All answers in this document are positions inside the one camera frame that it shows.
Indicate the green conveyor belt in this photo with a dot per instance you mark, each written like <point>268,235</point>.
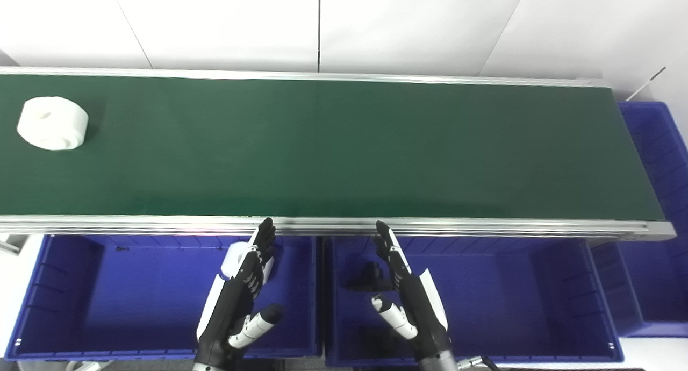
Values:
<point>344,150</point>

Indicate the black plastic part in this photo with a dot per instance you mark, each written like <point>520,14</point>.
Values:
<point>371,279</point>

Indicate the aluminium conveyor support frame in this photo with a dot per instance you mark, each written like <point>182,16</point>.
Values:
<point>11,244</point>

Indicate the blue plastic bin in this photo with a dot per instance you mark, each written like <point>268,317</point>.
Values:
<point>123,301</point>
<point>664,161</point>
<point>500,301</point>

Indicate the white blocky part with hole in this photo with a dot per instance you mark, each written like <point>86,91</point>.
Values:
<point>232,257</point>

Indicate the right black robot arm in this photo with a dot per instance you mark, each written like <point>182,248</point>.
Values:
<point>438,363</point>

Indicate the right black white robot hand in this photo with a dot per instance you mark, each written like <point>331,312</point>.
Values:
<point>422,312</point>

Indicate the white round plastic part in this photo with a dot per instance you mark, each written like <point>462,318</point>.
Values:
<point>51,125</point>

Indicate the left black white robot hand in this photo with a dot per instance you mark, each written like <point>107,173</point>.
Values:
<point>231,306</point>

